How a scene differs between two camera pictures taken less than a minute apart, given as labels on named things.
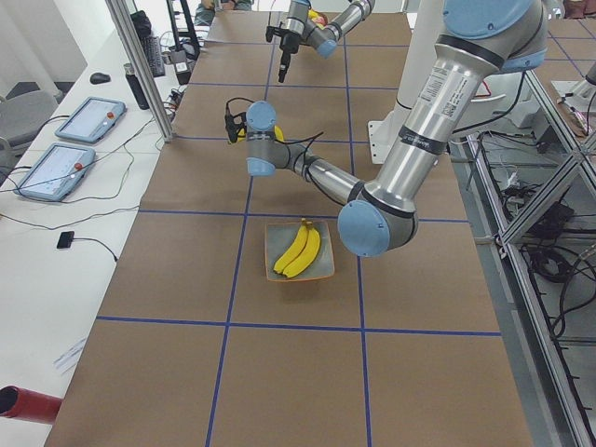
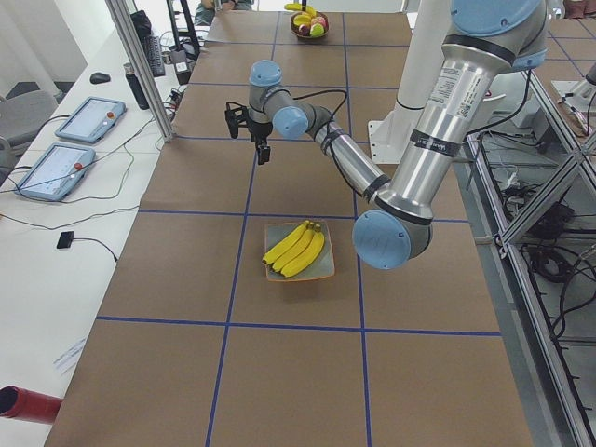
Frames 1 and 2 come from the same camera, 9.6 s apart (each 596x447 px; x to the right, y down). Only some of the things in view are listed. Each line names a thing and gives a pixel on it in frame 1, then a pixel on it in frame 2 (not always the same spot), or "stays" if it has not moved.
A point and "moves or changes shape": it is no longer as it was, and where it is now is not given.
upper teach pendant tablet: [90, 120] stays
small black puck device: [65, 239] stays
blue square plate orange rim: [279, 237] stays
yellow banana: [277, 134] moves or changes shape
